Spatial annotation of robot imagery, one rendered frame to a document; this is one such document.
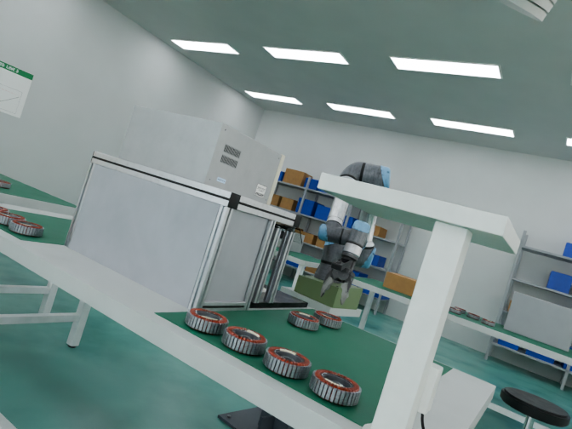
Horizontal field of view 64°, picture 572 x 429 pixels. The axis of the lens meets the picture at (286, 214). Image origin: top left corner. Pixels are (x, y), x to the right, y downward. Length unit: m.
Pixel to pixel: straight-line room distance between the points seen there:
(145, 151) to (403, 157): 7.50
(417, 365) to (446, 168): 7.82
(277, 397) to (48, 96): 6.62
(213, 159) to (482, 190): 7.25
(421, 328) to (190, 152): 0.95
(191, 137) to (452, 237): 0.95
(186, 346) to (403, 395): 0.51
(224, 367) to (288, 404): 0.17
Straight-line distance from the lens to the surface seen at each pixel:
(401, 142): 8.98
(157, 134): 1.66
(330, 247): 2.39
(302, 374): 1.09
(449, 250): 0.88
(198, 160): 1.50
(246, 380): 1.04
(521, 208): 8.34
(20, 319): 2.78
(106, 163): 1.78
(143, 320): 1.24
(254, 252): 1.55
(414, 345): 0.90
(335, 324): 1.77
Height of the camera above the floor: 1.09
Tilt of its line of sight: 1 degrees up
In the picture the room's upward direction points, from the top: 18 degrees clockwise
